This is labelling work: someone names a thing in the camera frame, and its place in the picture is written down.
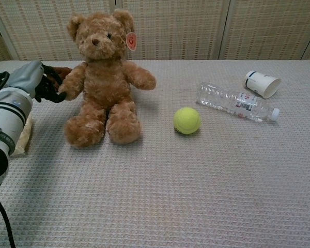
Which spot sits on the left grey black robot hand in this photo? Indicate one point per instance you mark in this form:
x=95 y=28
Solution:
x=31 y=77

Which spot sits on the brown plush teddy bear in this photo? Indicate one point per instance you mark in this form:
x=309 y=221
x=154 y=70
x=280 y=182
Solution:
x=104 y=85

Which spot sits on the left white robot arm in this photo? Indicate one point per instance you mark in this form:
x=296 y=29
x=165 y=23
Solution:
x=5 y=124

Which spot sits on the dark brown cloth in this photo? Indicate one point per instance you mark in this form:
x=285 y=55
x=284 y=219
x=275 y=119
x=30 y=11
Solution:
x=63 y=71

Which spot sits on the clear bag of snacks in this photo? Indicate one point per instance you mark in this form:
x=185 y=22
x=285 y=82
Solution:
x=24 y=139

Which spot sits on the orange round hang tag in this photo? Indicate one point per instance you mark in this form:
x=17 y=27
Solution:
x=132 y=42

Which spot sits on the yellow tennis ball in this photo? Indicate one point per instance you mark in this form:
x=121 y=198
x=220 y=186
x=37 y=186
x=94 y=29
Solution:
x=187 y=120

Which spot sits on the woven bamboo folding screen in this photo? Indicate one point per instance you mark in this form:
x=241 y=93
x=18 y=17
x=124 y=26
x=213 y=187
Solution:
x=186 y=28

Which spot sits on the woven grey table cloth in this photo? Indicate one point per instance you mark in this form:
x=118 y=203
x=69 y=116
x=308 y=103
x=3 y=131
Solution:
x=170 y=180

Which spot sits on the clear plastic water bottle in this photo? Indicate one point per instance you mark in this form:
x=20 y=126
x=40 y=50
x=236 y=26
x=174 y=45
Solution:
x=232 y=102

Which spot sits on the white paper cup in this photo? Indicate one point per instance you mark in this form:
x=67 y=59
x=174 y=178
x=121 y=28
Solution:
x=262 y=84

